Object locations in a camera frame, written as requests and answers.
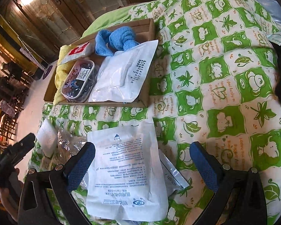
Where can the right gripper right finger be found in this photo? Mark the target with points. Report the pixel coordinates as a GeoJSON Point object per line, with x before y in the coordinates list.
{"type": "Point", "coordinates": [239, 192]}

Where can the red white labelled packet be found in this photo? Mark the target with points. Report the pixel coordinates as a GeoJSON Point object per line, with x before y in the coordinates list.
{"type": "Point", "coordinates": [71, 53]}

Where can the blue towel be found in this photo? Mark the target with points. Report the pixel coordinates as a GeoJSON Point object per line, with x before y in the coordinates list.
{"type": "Point", "coordinates": [121, 39]}

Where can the white gauze packet printed date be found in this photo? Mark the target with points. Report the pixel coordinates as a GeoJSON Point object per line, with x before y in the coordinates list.
{"type": "Point", "coordinates": [121, 76]}

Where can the green white patterned quilt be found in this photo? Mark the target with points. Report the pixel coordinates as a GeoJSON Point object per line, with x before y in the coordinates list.
{"type": "Point", "coordinates": [213, 81]}

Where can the white sponge block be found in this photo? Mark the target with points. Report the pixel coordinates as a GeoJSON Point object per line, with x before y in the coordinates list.
{"type": "Point", "coordinates": [47, 138]}

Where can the white packet blue text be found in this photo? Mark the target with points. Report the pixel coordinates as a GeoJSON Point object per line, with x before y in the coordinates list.
{"type": "Point", "coordinates": [126, 180]}

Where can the shallow cardboard box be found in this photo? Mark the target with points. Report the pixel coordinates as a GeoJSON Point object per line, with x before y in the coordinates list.
{"type": "Point", "coordinates": [145, 31]}

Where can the small silver foil packet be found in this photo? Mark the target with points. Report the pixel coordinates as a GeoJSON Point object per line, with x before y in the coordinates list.
{"type": "Point", "coordinates": [174, 181]}

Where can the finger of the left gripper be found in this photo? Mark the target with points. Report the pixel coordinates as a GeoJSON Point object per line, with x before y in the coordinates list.
{"type": "Point", "coordinates": [23, 147]}

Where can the cartoon print plastic case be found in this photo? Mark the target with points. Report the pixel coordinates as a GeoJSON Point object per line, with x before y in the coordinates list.
{"type": "Point", "coordinates": [80, 81]}

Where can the yellow towel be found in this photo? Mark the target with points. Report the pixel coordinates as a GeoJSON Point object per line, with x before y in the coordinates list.
{"type": "Point", "coordinates": [62, 71]}

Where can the wooden chairs in background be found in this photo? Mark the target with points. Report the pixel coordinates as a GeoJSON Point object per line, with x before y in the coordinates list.
{"type": "Point", "coordinates": [13, 94]}

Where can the clear crinkled plastic bag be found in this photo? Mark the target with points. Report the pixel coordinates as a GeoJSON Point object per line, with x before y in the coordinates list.
{"type": "Point", "coordinates": [68, 145]}

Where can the person's left hand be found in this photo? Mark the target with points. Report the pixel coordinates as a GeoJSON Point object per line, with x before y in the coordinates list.
{"type": "Point", "coordinates": [10, 208]}

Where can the dark wooden glass door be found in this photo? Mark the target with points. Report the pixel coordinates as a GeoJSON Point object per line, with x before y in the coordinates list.
{"type": "Point", "coordinates": [43, 26]}

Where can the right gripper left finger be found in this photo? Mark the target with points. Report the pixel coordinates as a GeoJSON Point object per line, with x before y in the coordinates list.
{"type": "Point", "coordinates": [35, 206]}

